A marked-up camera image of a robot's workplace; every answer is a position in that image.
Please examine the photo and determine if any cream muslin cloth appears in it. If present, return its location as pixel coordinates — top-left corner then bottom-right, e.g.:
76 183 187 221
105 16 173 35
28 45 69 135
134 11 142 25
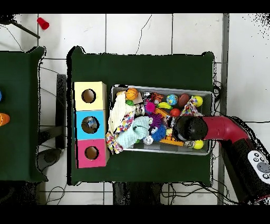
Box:
108 91 136 134

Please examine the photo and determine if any mint muslin cloth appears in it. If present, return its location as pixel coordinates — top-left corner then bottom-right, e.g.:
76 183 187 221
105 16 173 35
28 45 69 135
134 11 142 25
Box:
117 116 151 148

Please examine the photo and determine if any wooden box with three holes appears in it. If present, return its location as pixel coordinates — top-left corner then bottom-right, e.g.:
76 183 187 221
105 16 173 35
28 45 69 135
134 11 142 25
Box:
72 81 110 169

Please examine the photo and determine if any shallow clear mesh bin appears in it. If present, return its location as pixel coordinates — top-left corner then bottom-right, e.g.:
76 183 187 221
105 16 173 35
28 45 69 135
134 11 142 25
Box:
107 84 215 156

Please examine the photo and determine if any orange toy basketball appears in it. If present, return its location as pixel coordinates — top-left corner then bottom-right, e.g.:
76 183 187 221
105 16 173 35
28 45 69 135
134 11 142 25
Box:
126 88 139 101

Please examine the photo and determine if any globe print ball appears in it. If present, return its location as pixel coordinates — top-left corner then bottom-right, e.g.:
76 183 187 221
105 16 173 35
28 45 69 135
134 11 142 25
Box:
166 94 179 106

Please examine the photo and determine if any dark green tablecloth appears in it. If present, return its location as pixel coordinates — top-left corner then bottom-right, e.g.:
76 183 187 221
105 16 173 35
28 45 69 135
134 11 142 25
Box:
66 46 215 186

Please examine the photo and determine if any brown toy football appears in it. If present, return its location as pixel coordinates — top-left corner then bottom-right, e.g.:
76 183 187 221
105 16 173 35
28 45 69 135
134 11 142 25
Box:
178 93 190 108

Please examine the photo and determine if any white colourful patterned cloth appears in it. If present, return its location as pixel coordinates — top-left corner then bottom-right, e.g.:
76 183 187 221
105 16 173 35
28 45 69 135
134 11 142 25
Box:
180 98 203 117

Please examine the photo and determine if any yellow ball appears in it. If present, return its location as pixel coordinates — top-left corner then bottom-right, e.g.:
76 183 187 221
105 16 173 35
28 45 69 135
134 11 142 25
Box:
192 95 204 107

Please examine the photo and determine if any black upright stand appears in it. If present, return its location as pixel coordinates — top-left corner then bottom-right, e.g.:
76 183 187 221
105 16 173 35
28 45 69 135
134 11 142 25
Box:
55 73 67 148

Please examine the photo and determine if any grey rounded base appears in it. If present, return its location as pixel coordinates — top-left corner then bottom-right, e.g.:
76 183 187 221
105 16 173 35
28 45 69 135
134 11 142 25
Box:
37 147 62 172

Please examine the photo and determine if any side table with green cloth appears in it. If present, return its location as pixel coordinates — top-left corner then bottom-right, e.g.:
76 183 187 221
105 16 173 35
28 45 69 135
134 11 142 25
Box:
0 46 48 183

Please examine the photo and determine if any red plastic cup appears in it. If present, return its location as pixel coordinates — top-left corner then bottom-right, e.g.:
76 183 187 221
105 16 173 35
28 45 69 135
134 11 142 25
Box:
36 17 50 30

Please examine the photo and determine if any orange toy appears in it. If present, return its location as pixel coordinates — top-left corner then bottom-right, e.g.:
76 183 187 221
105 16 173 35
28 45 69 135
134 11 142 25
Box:
0 113 11 127

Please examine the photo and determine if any black tripod leg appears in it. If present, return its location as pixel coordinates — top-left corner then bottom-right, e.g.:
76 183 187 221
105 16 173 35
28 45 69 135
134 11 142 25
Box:
0 14 41 39

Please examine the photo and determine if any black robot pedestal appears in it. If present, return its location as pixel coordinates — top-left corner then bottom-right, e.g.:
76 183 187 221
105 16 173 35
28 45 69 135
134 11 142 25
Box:
112 182 163 205

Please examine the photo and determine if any black cable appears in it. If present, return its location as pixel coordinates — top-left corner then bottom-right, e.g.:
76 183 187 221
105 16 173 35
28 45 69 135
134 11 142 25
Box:
213 117 270 130

